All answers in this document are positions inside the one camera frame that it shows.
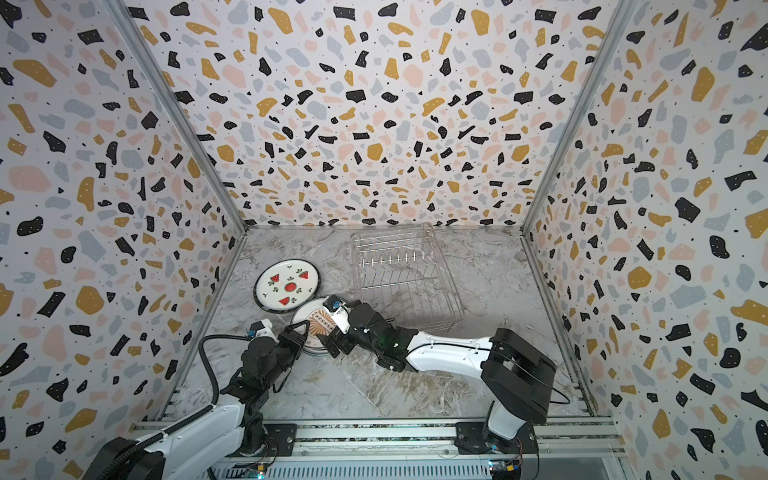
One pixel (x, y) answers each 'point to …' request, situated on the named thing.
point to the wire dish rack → (404, 269)
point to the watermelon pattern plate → (286, 285)
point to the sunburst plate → (321, 319)
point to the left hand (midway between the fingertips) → (308, 322)
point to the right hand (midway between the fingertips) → (325, 317)
